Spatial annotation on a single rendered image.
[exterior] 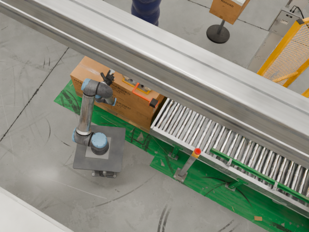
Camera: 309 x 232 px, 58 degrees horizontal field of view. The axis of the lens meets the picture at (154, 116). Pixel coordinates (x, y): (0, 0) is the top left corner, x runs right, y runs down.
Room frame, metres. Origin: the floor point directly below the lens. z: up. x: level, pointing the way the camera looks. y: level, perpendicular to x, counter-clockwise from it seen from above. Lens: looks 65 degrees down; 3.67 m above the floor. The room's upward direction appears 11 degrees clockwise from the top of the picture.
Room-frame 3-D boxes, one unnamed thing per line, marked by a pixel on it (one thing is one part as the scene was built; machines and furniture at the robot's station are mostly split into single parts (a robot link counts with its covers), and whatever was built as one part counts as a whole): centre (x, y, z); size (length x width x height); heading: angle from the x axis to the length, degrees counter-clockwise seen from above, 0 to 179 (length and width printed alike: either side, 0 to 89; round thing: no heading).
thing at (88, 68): (2.09, 0.44, 0.34); 1.20 x 1.00 x 0.40; 72
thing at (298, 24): (1.97, -1.28, 1.05); 0.87 x 0.10 x 2.10; 124
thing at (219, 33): (3.45, -0.79, 0.31); 0.40 x 0.40 x 0.62
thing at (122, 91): (1.71, 0.25, 0.74); 0.60 x 0.40 x 0.40; 70
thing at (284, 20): (2.24, -1.09, 1.62); 0.20 x 0.05 x 0.30; 72
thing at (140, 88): (1.61, 0.26, 0.97); 0.34 x 0.10 x 0.05; 71
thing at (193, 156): (0.95, -0.49, 0.50); 0.07 x 0.07 x 1.00; 72
